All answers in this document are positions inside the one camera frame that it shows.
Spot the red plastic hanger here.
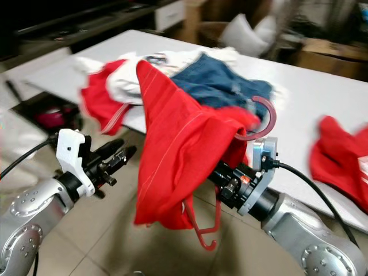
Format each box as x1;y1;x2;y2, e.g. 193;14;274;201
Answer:
183;95;278;252

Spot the grey pillow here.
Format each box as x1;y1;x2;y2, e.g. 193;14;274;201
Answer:
218;13;279;57

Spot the red garment with white stitching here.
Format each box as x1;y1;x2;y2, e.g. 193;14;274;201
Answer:
133;59;262;231

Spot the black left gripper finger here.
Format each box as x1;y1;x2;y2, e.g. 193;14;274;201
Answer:
108;145;137;174
94;138;126;159

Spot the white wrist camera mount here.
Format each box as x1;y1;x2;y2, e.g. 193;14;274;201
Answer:
239;137;279;216
56;129;97;196

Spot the cardboard box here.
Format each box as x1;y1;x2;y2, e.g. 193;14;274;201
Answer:
293;37;368;81

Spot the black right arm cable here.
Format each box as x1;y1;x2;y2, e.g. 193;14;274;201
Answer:
273;161;360;248

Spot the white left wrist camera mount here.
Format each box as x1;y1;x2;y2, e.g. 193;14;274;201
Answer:
56;129;97;196

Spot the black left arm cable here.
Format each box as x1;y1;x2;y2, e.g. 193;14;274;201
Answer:
0;137;59;179

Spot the black television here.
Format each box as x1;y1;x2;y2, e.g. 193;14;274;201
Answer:
0;0;173;58

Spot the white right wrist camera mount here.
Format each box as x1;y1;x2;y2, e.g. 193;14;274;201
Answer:
239;137;279;216

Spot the red garment with white trim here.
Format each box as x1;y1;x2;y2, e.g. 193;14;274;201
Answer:
80;57;133;136

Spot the red shirt with SS logo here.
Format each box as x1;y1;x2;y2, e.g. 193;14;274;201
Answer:
309;115;368;199

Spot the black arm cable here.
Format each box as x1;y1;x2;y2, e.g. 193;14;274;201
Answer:
0;137;59;179
273;161;360;248

